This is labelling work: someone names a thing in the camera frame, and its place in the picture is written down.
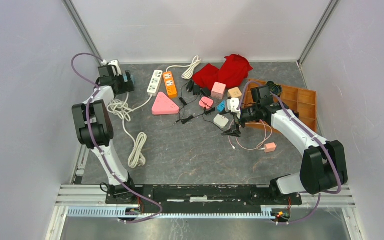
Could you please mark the beige cube plug adapter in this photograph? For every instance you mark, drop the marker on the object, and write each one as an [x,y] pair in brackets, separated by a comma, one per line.
[234,93]

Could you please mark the red cloth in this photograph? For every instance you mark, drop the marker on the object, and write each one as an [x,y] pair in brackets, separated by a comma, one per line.
[235,69]

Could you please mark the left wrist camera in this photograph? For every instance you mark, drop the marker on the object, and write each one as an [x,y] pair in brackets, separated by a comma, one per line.
[116,67]

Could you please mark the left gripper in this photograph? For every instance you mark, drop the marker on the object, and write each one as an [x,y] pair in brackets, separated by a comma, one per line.
[127,87]

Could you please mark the pink cube socket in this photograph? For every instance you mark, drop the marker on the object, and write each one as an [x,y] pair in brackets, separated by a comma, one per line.
[218,90]

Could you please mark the pink power strip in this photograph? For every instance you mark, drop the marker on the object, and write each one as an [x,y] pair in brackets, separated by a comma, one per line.
[163,105]

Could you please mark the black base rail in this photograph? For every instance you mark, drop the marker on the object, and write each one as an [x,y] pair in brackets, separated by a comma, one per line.
[200,199]

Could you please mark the orange compartment tray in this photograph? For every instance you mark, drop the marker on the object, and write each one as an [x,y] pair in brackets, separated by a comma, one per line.
[300,100]

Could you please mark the teal power strip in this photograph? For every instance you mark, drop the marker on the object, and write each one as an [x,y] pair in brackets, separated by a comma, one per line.
[128,78]

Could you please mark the blue plug adapter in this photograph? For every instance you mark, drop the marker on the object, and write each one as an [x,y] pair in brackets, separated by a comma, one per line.
[221,106]

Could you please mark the white cube adapter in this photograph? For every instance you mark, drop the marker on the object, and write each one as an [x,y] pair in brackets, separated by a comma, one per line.
[221,121]

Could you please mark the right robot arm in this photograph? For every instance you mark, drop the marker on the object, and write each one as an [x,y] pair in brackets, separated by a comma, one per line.
[323,167]

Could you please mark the orange power strip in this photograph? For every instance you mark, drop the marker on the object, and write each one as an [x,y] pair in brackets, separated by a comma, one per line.
[169,83]

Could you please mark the pink plug adapter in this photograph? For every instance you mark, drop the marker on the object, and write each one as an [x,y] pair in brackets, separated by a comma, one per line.
[206,103]
[269,147]

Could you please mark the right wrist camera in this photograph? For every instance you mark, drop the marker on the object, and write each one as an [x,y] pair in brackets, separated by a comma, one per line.
[233,106]

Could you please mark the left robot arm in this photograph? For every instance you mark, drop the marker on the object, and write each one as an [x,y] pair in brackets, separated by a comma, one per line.
[94,129]

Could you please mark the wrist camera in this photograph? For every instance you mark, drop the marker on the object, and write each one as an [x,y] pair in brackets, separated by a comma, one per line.
[233,106]
[116,67]

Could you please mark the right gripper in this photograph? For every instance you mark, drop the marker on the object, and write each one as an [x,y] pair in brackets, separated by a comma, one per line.
[236,132]

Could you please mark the white power strip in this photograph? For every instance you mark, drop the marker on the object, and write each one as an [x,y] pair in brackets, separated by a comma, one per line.
[155,83]

